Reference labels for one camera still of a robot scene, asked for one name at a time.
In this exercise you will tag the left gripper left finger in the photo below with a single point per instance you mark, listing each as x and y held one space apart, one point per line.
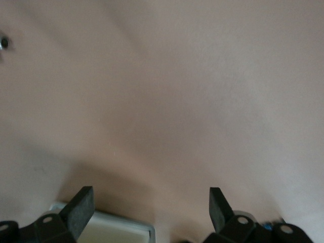
76 212

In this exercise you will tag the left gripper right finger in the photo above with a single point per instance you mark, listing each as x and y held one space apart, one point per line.
217 210

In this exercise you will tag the grey plastic tray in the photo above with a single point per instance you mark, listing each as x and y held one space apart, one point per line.
114 227

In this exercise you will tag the metal tee fitting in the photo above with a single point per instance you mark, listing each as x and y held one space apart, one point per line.
3 41

